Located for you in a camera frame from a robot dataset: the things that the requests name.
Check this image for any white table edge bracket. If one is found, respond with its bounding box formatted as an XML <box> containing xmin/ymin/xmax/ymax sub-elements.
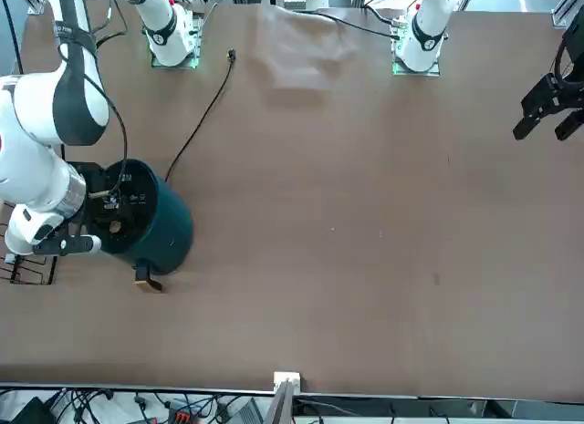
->
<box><xmin>273</xmin><ymin>371</ymin><xmax>302</xmax><ymax>394</ymax></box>

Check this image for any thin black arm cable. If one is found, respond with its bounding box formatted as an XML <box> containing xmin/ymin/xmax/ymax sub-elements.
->
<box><xmin>84</xmin><ymin>26</ymin><xmax>130</xmax><ymax>198</ymax></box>

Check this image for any grey upright post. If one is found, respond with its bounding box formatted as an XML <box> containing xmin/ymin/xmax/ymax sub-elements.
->
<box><xmin>266</xmin><ymin>380</ymin><xmax>297</xmax><ymax>424</ymax></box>

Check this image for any black flat device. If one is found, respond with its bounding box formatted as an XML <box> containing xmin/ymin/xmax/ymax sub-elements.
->
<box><xmin>11</xmin><ymin>396</ymin><xmax>54</xmax><ymax>424</ymax></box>

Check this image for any brown crumpled paper sheet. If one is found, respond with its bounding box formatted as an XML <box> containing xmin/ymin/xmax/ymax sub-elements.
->
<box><xmin>248</xmin><ymin>4</ymin><xmax>360</xmax><ymax>93</ymax></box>

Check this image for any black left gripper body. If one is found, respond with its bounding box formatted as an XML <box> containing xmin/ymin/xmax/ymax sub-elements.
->
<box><xmin>558</xmin><ymin>17</ymin><xmax>584</xmax><ymax>95</ymax></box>

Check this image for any black air fryer power cable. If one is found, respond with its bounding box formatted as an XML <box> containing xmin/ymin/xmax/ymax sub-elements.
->
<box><xmin>164</xmin><ymin>48</ymin><xmax>237</xmax><ymax>181</ymax></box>

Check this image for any black wire cup rack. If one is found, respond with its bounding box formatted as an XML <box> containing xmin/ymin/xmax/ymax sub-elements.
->
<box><xmin>0</xmin><ymin>200</ymin><xmax>60</xmax><ymax>286</ymax></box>

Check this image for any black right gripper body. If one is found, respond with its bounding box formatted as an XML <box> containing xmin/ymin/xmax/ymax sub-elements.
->
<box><xmin>70</xmin><ymin>161</ymin><xmax>110</xmax><ymax>239</ymax></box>

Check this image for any green round air fryer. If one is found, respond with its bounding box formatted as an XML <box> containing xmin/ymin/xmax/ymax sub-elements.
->
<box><xmin>84</xmin><ymin>158</ymin><xmax>195</xmax><ymax>293</ymax></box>

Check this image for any aluminium frame profile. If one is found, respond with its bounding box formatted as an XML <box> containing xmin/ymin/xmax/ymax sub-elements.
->
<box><xmin>550</xmin><ymin>0</ymin><xmax>584</xmax><ymax>28</ymax></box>

